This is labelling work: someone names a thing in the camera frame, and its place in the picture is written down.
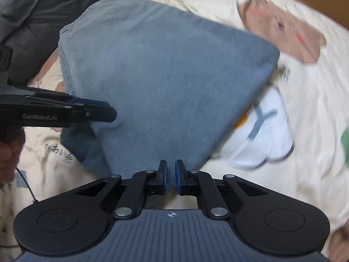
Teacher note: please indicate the person's left hand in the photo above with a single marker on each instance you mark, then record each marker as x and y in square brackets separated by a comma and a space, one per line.
[11, 155]

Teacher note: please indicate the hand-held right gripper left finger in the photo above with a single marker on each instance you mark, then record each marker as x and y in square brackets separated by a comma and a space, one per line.
[163, 177]

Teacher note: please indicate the cream bear-print bedsheet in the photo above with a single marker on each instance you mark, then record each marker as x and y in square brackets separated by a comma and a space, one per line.
[300, 114]

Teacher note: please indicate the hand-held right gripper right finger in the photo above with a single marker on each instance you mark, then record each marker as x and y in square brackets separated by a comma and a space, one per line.
[178, 177]

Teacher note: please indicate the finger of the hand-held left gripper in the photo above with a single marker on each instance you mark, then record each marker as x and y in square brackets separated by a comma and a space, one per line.
[103, 114]
[90, 102]

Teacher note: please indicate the blue denim pants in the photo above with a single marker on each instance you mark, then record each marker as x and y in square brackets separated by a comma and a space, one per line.
[163, 82]

